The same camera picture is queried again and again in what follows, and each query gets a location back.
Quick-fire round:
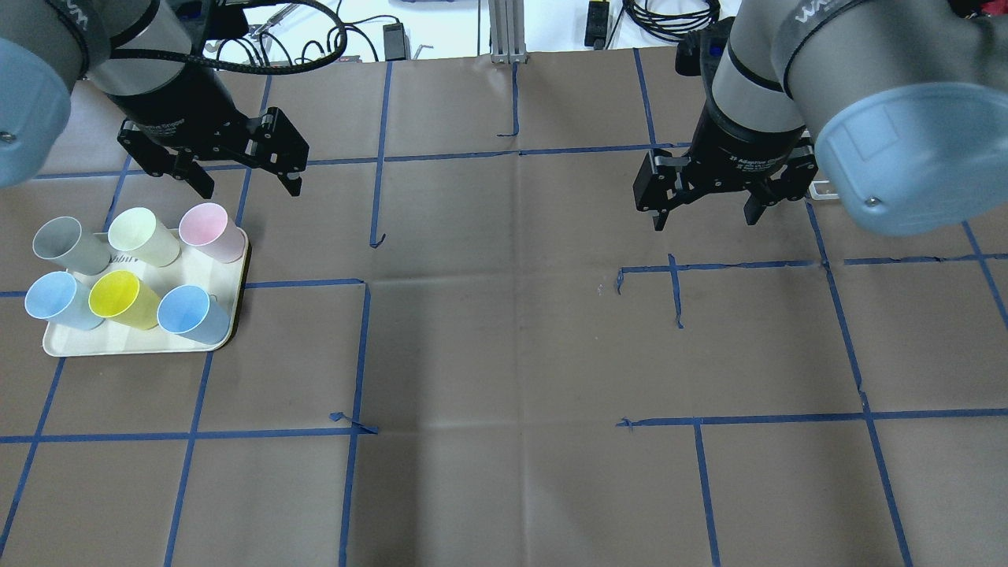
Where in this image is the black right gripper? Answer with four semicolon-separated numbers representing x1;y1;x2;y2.
633;119;820;231

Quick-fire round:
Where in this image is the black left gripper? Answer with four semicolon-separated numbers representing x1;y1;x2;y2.
117;83;309;200

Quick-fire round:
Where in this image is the pink plastic cup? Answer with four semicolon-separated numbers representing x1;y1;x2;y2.
179;203;247;263

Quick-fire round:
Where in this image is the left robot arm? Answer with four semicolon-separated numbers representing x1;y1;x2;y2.
1;1;309;198

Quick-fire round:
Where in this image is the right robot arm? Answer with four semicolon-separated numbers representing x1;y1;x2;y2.
632;1;1007;236

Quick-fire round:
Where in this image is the cream plastic cup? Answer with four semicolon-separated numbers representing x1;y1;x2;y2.
107;207;181;268

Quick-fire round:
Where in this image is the yellow plastic cup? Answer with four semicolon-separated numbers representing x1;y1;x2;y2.
87;270;161;330

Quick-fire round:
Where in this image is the grey plastic cup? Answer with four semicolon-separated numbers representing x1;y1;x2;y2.
31;216;112;276

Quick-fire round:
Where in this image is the light blue plastic cup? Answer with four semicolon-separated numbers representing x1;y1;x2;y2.
24;272;105;331

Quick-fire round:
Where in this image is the cream plastic tray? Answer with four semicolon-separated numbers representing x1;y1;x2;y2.
41;241;250;358

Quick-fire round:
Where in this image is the black power brick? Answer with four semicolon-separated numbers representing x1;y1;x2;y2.
584;1;610;50

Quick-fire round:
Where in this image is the black power adapter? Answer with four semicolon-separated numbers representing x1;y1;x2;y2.
382;22;410;61

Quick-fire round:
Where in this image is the coiled black cable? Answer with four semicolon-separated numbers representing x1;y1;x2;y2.
622;0;721;43

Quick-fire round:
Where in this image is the aluminium frame post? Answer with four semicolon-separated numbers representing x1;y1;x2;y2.
488;0;528;65

